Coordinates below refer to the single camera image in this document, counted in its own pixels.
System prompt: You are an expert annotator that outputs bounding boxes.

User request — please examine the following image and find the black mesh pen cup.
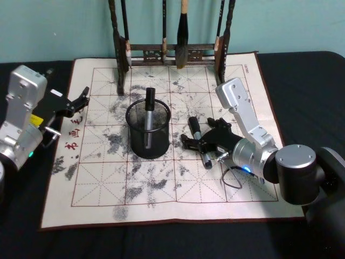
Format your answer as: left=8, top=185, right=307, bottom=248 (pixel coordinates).
left=126, top=98, right=172, bottom=160

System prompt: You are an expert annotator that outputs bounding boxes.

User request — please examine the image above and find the thin dark right gripper cable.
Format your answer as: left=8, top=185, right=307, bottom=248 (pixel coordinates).
left=215, top=151, right=260, bottom=190

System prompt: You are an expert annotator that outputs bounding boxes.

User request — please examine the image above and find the black table cloth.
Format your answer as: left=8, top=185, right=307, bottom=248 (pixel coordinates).
left=0, top=50, right=345, bottom=259

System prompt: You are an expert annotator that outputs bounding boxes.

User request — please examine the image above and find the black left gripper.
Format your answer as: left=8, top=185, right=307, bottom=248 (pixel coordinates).
left=31, top=86, right=91, bottom=132

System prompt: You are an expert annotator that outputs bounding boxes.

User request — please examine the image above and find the thin black-handled calligraphy brush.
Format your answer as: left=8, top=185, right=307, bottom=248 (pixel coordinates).
left=216, top=0, right=226, bottom=39
left=161, top=0, right=168, bottom=64
left=120, top=0, right=133, bottom=69

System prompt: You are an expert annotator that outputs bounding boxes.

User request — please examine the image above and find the silver marker with black cap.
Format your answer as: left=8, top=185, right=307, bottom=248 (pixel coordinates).
left=144, top=87, right=157, bottom=151
left=188, top=116, right=214, bottom=170

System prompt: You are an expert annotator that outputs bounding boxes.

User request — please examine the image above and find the cream calligraphy felt mat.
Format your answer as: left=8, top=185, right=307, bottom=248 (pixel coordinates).
left=37, top=51, right=307, bottom=233

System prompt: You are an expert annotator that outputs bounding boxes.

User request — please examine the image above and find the dark wooden brush rack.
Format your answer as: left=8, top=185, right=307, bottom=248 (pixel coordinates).
left=107, top=0, right=237, bottom=96

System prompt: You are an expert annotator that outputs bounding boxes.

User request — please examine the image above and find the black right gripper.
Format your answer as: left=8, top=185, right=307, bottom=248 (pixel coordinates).
left=180, top=117, right=244, bottom=158

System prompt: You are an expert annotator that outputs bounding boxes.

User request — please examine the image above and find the thin dark gripper cable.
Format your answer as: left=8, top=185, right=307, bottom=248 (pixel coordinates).
left=215, top=151, right=260, bottom=190
left=43, top=126, right=61, bottom=148

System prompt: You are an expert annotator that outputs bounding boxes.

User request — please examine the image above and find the large dark-bristled calligraphy brush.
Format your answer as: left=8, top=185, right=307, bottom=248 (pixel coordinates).
left=175, top=0, right=190, bottom=70

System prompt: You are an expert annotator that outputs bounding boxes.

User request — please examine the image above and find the thin dark left gripper cable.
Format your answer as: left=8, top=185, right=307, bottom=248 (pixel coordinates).
left=43, top=126, right=61, bottom=148

